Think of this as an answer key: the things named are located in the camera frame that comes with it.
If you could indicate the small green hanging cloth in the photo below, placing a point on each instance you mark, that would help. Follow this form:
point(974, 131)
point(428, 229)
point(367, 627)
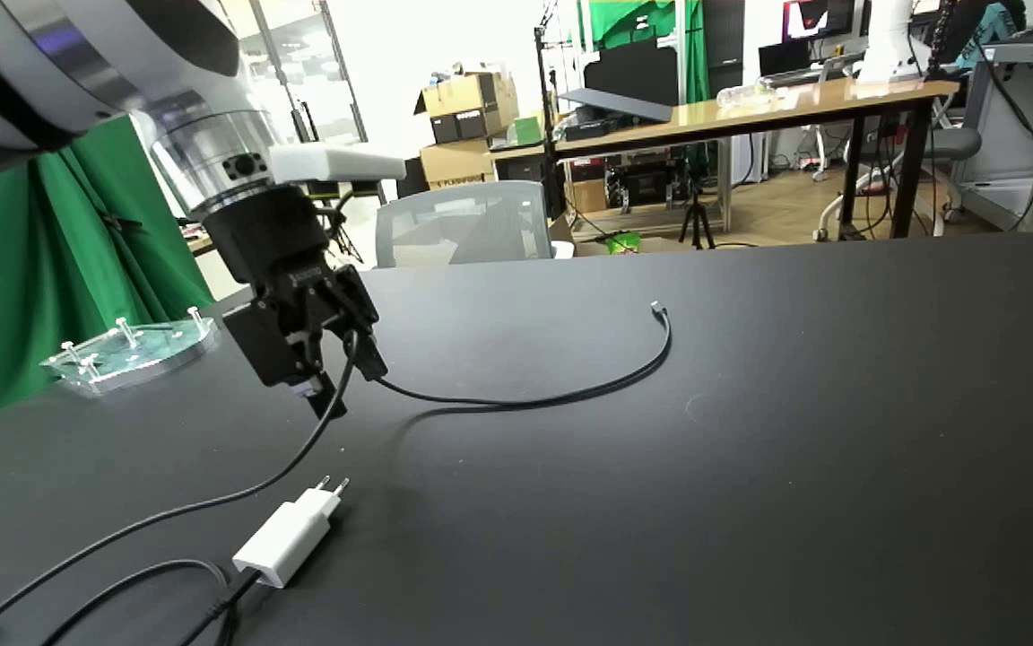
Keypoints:
point(638, 22)

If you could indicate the black vertical pole stand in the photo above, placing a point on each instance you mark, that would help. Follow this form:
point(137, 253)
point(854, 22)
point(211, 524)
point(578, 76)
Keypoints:
point(548, 146)

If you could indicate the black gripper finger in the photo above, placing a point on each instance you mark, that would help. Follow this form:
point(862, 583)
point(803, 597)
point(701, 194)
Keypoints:
point(271, 346)
point(357, 316)

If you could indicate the long wooden desk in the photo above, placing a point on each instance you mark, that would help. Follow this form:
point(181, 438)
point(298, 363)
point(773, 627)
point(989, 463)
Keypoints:
point(779, 109)

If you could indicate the grey mesh office chair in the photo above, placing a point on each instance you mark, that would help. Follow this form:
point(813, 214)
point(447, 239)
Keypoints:
point(468, 220)

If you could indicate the large green backdrop cloth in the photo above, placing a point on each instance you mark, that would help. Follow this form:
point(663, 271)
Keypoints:
point(15, 299)

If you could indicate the translucent plate on standoffs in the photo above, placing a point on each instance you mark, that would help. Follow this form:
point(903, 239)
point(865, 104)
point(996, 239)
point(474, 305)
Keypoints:
point(135, 348)

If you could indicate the slanted grey board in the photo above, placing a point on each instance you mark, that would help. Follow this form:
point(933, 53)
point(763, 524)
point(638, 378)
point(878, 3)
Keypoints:
point(617, 104)

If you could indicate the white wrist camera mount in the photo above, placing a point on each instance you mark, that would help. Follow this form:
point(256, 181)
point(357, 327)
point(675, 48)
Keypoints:
point(339, 164)

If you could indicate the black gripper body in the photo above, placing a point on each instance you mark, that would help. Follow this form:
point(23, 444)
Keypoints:
point(266, 239)

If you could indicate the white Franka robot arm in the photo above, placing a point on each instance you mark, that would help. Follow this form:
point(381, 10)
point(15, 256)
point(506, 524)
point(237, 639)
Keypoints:
point(63, 58)

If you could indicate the grey swivel chair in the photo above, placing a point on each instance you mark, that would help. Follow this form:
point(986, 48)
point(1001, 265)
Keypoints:
point(952, 146)

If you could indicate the open cardboard box black contents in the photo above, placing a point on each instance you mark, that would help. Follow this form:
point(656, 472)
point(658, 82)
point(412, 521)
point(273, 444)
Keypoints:
point(468, 103)

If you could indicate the small black tripod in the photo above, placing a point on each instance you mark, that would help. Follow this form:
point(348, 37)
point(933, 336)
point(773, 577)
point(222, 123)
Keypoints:
point(697, 218)

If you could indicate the dark computer monitor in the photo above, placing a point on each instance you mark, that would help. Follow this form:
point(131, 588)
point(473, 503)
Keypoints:
point(788, 61)

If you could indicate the white curved stand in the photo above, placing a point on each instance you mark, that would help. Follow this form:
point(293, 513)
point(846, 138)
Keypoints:
point(887, 48)

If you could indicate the monitor with red image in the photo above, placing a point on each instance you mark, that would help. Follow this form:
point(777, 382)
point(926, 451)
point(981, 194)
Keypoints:
point(824, 19)

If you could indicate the plain closed cardboard box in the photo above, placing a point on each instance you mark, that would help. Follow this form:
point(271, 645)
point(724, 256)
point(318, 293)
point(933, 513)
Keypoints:
point(459, 164)

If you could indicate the white charger plug adapter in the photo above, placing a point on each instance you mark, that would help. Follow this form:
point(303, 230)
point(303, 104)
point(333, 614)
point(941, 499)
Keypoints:
point(284, 542)

